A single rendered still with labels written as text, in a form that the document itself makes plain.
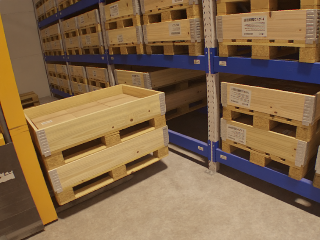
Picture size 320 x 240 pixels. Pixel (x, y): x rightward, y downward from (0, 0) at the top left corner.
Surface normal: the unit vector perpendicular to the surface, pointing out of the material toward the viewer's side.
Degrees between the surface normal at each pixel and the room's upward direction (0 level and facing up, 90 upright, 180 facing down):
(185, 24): 90
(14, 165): 90
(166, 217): 0
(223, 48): 90
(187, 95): 90
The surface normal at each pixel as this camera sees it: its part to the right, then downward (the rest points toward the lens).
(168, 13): -0.77, 0.29
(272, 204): -0.10, -0.93
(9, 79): 0.61, 0.22
